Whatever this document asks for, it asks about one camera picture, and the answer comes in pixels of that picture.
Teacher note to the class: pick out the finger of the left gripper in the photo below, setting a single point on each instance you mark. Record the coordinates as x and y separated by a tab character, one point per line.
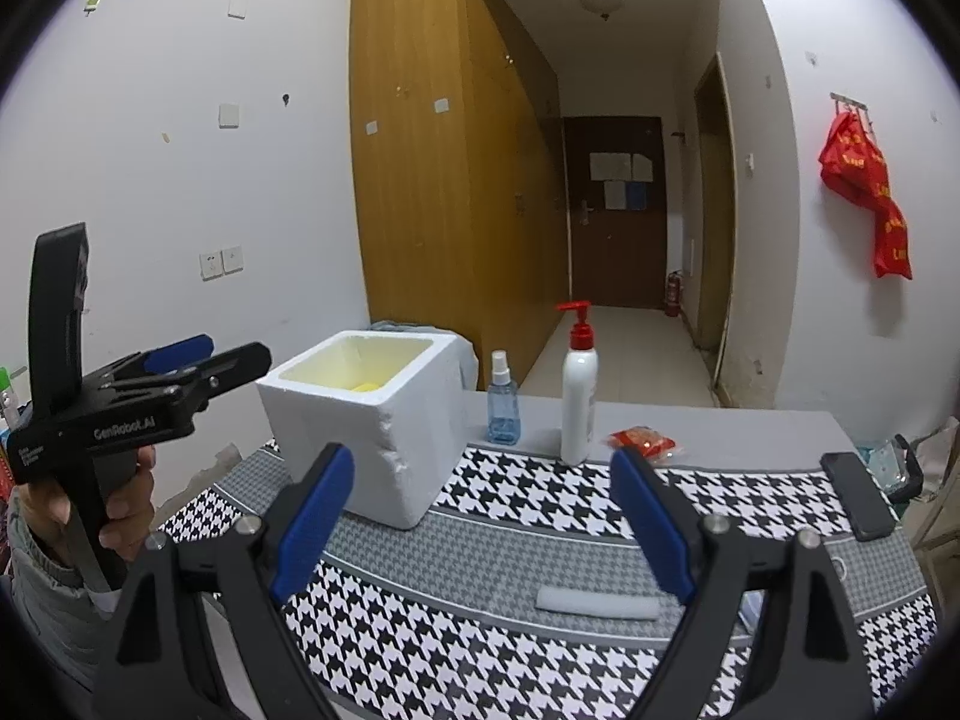
184	353
223	373

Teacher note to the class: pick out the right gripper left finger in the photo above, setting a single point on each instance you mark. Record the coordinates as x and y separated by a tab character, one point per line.
302	518

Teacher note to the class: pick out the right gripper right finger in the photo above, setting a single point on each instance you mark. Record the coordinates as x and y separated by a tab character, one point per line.
663	522

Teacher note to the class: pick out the red snack packet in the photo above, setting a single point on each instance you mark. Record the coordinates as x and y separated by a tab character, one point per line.
648	442

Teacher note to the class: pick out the houndstooth table mat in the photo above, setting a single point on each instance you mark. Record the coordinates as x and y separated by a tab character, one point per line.
440	621

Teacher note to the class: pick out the white foam box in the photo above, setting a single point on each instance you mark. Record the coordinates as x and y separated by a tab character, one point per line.
396	400

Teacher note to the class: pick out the white pump lotion bottle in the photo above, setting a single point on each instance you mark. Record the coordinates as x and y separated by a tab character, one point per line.
579	382

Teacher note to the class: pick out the black smartphone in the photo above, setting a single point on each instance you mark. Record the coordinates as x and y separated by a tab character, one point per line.
863	503

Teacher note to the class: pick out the blue spray bottle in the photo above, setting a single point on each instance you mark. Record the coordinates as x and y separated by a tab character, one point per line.
504	421

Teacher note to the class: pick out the red fire extinguisher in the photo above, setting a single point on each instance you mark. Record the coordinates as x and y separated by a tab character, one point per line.
673	294

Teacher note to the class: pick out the wooden wardrobe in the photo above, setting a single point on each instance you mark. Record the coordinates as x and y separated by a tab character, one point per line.
458	169

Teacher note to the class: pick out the dark brown door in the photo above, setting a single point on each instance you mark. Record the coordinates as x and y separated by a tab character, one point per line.
617	203

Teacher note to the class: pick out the red hanging bag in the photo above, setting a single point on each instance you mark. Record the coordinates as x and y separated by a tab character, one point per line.
852	166

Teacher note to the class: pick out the ceiling lamp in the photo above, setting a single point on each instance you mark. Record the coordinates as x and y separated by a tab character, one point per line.
602	8

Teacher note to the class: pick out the wall power socket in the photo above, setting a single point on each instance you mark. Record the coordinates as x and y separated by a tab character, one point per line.
218	264

